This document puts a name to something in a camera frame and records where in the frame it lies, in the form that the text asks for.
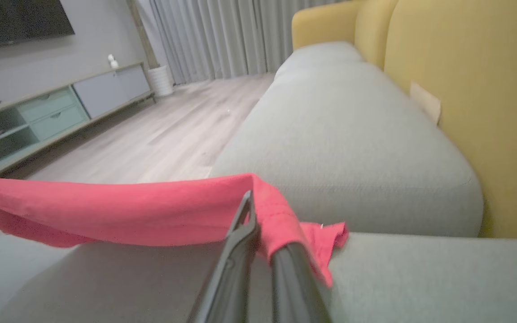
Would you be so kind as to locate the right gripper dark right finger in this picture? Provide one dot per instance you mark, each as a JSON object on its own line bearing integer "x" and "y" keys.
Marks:
{"x": 296, "y": 291}

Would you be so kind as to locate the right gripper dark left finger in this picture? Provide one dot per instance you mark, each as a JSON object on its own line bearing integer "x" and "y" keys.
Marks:
{"x": 234, "y": 278}

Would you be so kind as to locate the red jersey with white sleeves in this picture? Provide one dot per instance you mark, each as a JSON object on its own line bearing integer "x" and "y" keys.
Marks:
{"x": 128, "y": 211}

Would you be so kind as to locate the large grey sofa seat cushion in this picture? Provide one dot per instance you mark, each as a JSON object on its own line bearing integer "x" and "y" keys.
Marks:
{"x": 420, "y": 278}

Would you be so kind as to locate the white ribbed bin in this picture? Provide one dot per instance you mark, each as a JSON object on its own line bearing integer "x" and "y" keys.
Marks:
{"x": 160, "y": 80}

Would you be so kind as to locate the beige paper tag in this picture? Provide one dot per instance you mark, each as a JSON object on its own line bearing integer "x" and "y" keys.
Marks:
{"x": 424, "y": 103}

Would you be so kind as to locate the grey and green TV cabinet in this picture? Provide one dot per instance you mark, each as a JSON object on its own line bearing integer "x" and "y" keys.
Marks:
{"x": 106, "y": 89}

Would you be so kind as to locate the small grey sofa seat cushion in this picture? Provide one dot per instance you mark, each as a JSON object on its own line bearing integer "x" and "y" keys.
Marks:
{"x": 317, "y": 54}

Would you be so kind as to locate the grey pleated curtain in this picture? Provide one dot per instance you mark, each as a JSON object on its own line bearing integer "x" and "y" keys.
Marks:
{"x": 218, "y": 36}

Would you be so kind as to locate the small white figure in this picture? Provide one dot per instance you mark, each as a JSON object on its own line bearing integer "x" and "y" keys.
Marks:
{"x": 113, "y": 63}

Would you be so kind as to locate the yellow sofa armrest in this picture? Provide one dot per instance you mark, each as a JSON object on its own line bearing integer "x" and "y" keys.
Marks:
{"x": 321, "y": 24}

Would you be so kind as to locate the narrow yellow sofa backrest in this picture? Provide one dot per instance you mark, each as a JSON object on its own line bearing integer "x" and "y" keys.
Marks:
{"x": 373, "y": 27}

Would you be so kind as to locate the wide yellow sofa backrest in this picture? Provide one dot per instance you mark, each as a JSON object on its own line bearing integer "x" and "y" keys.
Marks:
{"x": 487, "y": 89}

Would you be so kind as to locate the black flat television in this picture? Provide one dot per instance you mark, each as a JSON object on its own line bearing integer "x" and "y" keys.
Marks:
{"x": 11, "y": 20}

